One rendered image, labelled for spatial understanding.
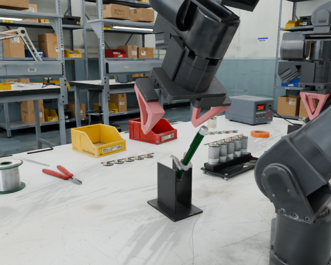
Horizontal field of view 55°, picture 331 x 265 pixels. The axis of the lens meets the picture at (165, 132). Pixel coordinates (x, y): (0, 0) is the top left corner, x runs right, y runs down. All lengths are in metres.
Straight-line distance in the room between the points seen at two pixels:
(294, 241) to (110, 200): 0.32
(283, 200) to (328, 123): 0.09
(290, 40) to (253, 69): 5.24
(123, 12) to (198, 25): 2.99
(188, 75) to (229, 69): 6.03
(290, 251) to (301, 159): 0.11
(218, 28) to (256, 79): 5.74
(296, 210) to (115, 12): 3.08
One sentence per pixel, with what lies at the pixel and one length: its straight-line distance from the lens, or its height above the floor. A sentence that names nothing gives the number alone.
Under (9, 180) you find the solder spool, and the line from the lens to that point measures 0.68.
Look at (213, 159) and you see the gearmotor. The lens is 0.70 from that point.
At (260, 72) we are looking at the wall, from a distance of 6.09.
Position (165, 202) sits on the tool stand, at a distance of 0.54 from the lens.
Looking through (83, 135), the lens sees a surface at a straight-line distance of 0.87.
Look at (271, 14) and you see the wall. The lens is 6.07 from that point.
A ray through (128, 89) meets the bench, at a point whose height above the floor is 0.68.
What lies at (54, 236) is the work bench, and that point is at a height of 0.75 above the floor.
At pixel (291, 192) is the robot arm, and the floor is 0.86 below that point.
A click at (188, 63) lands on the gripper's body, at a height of 0.99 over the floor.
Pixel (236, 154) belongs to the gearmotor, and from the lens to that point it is 0.77.
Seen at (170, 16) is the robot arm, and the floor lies 1.05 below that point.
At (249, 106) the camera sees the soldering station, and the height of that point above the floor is 0.82.
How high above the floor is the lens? 0.99
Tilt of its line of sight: 13 degrees down
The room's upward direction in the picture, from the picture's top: straight up
